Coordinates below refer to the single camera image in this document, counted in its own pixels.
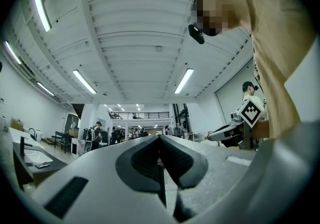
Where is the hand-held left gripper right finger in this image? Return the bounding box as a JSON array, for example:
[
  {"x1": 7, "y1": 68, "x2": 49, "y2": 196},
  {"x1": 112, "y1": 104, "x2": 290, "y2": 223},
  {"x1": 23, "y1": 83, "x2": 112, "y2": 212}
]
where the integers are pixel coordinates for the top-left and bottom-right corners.
[{"x1": 159, "y1": 134, "x2": 257, "y2": 224}]

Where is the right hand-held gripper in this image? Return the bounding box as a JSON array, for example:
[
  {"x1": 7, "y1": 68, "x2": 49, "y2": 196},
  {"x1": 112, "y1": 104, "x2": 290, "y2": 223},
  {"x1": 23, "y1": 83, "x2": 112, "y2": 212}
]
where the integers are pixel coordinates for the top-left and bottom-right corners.
[{"x1": 207, "y1": 98, "x2": 270, "y2": 150}]

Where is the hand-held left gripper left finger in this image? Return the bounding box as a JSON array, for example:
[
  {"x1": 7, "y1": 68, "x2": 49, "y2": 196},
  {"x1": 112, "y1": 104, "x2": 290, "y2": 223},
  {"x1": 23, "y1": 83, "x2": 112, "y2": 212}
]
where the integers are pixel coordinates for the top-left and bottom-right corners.
[{"x1": 31, "y1": 135, "x2": 168, "y2": 224}]

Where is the person's right forearm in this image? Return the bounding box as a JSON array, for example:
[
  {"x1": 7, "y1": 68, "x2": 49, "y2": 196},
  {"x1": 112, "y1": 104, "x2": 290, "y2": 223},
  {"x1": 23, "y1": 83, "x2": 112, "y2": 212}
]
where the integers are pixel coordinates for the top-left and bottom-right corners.
[{"x1": 253, "y1": 120, "x2": 271, "y2": 139}]

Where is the black metal bench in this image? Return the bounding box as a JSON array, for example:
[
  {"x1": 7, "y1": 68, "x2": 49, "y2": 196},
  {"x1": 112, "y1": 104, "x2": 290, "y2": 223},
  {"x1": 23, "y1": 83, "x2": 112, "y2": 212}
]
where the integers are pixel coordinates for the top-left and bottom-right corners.
[{"x1": 53, "y1": 130, "x2": 73, "y2": 154}]

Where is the smartphone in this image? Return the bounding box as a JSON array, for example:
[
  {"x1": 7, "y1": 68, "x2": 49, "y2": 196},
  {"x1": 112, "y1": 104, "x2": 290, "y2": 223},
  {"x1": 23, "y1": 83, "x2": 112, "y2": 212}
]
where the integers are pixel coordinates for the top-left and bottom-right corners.
[{"x1": 34, "y1": 161, "x2": 54, "y2": 169}]

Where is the long ceiling tube light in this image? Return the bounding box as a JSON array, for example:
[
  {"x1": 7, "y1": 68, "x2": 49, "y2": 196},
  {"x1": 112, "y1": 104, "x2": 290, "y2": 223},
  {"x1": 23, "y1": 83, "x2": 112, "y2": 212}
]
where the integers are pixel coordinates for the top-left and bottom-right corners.
[
  {"x1": 36, "y1": 82, "x2": 56, "y2": 97},
  {"x1": 31, "y1": 0, "x2": 52, "y2": 32},
  {"x1": 3, "y1": 40, "x2": 23, "y2": 65},
  {"x1": 72, "y1": 69, "x2": 98, "y2": 95},
  {"x1": 173, "y1": 68, "x2": 195, "y2": 95}
]

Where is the dark sink counter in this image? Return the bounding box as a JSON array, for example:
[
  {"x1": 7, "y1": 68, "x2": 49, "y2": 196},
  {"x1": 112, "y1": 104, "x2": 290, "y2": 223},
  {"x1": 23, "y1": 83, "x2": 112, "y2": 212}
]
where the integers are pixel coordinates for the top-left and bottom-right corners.
[{"x1": 12, "y1": 140, "x2": 69, "y2": 186}]

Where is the black mezzanine railing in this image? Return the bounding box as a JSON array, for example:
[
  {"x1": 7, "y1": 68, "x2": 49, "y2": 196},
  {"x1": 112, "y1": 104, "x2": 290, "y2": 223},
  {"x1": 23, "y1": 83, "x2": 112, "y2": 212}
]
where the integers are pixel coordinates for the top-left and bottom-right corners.
[{"x1": 108, "y1": 111, "x2": 171, "y2": 120}]

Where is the black square faucet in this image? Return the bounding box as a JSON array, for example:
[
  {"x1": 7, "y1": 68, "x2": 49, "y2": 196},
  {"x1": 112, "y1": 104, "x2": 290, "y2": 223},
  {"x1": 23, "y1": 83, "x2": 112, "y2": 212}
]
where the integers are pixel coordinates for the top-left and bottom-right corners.
[{"x1": 19, "y1": 136, "x2": 34, "y2": 161}]

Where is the person's torso in beige shirt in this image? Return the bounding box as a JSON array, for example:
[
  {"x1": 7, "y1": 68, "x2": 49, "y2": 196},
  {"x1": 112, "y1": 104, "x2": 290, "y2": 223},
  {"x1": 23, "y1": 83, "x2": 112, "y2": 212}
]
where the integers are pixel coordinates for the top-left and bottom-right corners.
[{"x1": 241, "y1": 0, "x2": 320, "y2": 139}]

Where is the cardboard box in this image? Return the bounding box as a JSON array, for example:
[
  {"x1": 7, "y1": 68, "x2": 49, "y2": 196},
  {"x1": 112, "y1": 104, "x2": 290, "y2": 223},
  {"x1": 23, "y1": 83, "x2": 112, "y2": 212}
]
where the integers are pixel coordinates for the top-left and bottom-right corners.
[{"x1": 10, "y1": 117, "x2": 25, "y2": 132}]

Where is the person's head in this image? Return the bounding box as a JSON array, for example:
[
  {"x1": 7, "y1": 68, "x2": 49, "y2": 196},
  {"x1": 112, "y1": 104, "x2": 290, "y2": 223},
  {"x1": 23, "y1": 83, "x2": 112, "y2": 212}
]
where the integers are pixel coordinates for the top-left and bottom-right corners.
[{"x1": 191, "y1": 0, "x2": 251, "y2": 37}]

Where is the black head-worn camera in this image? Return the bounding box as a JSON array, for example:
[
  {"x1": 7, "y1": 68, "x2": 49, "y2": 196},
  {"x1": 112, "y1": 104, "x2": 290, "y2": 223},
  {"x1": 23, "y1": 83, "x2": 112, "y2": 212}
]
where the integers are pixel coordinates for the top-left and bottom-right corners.
[{"x1": 187, "y1": 23, "x2": 205, "y2": 44}]

